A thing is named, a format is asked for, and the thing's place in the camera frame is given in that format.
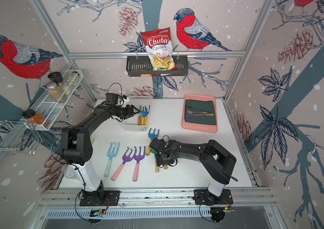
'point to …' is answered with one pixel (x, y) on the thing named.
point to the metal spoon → (189, 107)
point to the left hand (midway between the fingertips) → (139, 110)
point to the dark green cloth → (200, 111)
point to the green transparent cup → (92, 137)
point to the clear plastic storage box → (131, 123)
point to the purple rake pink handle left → (125, 159)
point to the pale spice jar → (73, 78)
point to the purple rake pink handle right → (137, 159)
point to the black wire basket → (140, 66)
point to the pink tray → (196, 126)
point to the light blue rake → (111, 155)
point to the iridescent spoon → (211, 114)
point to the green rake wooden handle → (156, 168)
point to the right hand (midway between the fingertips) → (160, 162)
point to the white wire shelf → (43, 116)
